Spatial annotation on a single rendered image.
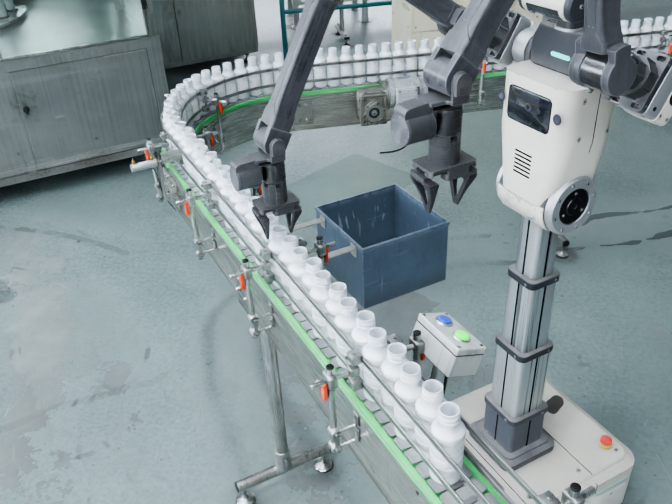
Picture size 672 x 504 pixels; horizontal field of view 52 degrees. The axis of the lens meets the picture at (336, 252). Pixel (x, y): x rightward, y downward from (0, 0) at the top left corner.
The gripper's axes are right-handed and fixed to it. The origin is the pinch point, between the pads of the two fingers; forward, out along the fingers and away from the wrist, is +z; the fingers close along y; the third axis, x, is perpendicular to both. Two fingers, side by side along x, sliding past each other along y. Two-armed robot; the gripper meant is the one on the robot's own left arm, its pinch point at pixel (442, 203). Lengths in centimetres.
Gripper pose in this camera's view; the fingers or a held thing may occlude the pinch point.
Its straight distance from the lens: 131.4
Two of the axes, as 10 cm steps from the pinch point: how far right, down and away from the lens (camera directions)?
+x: -4.7, -4.6, 7.5
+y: 8.8, -2.8, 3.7
